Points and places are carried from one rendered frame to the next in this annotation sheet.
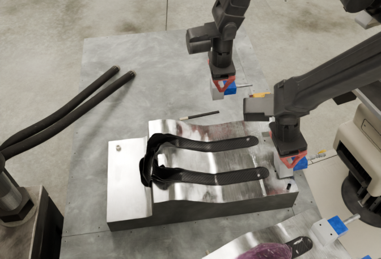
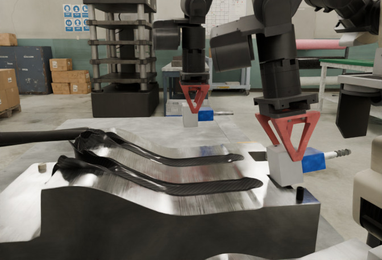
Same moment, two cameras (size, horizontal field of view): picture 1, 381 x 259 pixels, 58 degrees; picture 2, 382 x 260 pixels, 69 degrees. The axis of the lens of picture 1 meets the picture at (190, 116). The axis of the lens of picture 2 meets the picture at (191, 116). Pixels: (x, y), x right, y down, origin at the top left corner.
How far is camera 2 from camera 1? 0.60 m
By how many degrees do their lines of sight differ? 35
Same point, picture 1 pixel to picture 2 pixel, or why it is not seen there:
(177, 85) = not seen: hidden behind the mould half
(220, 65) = (190, 69)
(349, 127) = (369, 174)
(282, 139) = (275, 92)
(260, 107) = (234, 27)
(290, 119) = not seen: outside the picture
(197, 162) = (147, 168)
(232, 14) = not seen: outside the picture
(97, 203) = not seen: outside the picture
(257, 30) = not seen: hidden behind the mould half
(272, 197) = (274, 214)
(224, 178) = (189, 192)
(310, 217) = (357, 252)
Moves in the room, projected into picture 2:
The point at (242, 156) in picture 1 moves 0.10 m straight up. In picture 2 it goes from (219, 169) to (220, 116)
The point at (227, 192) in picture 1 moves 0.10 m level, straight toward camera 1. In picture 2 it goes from (189, 203) to (170, 252)
